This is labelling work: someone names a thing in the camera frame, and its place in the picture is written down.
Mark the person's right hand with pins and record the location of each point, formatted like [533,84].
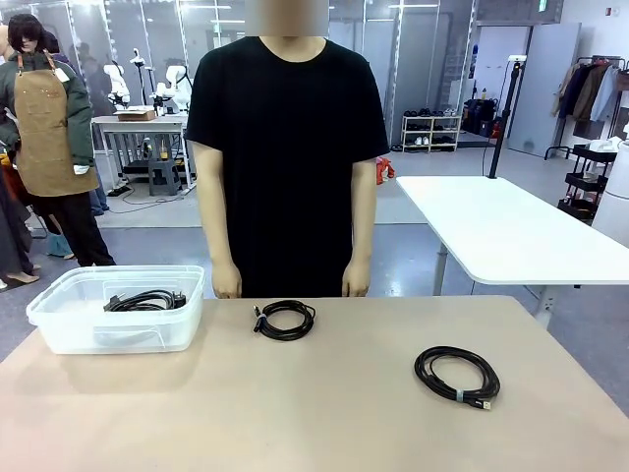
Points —
[227,282]

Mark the person's left hand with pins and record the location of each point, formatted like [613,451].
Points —
[356,280]

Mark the person's right forearm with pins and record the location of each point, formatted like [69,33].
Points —
[217,231]

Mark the person's left forearm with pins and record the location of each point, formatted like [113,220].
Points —
[360,231]

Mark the small white robot arm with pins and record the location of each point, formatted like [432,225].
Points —
[117,81]

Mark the clear plastic storage box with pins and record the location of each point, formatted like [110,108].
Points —
[123,339]

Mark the grey plastic stool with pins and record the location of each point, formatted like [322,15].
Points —
[164,172]

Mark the orange drink bottle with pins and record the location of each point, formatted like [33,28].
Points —
[163,151]

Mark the person in black t-shirt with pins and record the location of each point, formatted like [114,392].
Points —
[285,147]

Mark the white height-adjustable table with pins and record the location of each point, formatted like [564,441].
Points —
[506,226]

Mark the white shoe rack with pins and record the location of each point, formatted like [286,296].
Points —
[432,133]

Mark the grey metal workbench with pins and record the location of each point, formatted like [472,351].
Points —
[142,125]

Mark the flat cardboard box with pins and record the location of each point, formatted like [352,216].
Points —
[137,115]

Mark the black luggage bags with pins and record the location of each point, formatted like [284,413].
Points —
[479,118]

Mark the black stand with white head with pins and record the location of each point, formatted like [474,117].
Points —
[136,56]

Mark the black utility cart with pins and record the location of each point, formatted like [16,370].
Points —
[585,182]

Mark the grey partition panel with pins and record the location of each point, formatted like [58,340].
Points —
[540,74]

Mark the white item on cart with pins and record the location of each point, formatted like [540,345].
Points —
[604,145]

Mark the coat rack with clothes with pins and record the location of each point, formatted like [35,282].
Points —
[589,93]

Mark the red fire alarm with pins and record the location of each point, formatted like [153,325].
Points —
[613,10]

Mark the black camera pole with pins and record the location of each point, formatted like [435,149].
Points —
[503,118]

